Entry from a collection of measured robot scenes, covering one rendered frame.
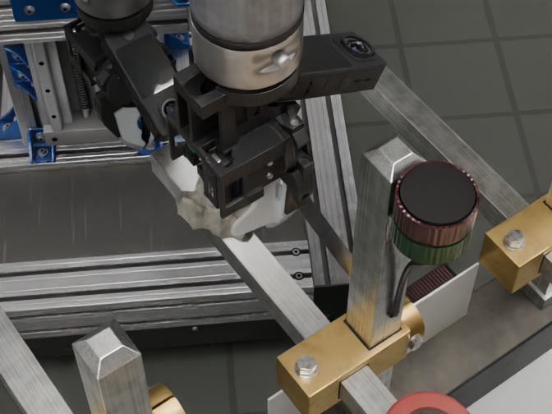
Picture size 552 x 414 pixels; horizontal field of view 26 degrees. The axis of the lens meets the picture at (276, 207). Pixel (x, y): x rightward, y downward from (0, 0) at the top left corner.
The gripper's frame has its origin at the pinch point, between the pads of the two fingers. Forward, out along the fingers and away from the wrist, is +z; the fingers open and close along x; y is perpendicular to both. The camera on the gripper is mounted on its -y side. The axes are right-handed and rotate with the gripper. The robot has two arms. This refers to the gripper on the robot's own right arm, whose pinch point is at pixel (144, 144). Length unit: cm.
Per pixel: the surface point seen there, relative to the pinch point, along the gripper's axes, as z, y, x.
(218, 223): -4.6, -15.6, 1.1
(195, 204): -4.8, -12.6, 1.7
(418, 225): -29.7, -38.9, -1.3
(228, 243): -3.4, -17.5, 1.2
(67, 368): 83, 26, 8
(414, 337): -2.7, -35.5, -7.1
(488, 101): 83, 29, -90
